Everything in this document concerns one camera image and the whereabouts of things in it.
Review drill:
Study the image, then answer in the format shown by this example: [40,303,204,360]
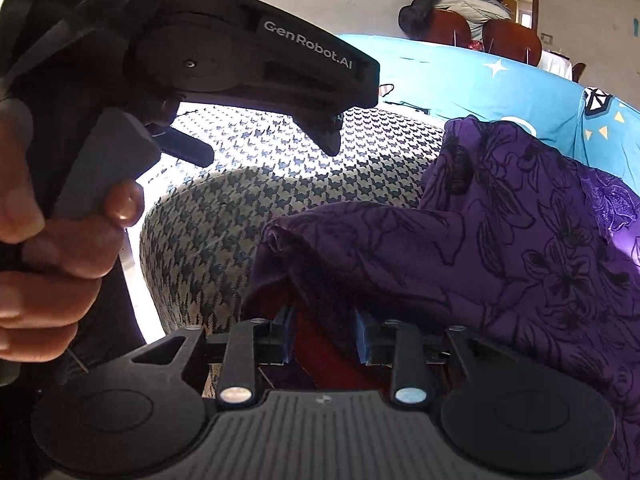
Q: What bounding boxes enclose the blue cartoon print sofa backrest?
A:
[343,35,639,190]

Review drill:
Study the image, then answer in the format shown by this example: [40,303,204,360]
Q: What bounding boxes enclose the brown wooden chair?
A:
[483,20,542,66]
[418,9,472,49]

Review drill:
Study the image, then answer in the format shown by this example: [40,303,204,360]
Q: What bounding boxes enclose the houndstooth sofa seat cover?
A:
[136,104,446,396]

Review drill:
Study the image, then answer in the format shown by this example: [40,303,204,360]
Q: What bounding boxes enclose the brown wooden chair left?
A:
[418,9,472,49]

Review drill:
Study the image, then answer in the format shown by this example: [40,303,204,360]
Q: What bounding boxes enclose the white clothed dining table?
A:
[537,50,573,81]

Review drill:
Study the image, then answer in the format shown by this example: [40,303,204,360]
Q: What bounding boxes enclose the person's left hand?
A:
[1,99,144,363]

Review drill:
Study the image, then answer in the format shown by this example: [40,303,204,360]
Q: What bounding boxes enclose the purple floral red-lined garment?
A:
[243,116,639,479]

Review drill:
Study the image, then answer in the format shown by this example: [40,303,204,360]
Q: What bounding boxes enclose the brown wooden chair right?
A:
[483,20,542,66]

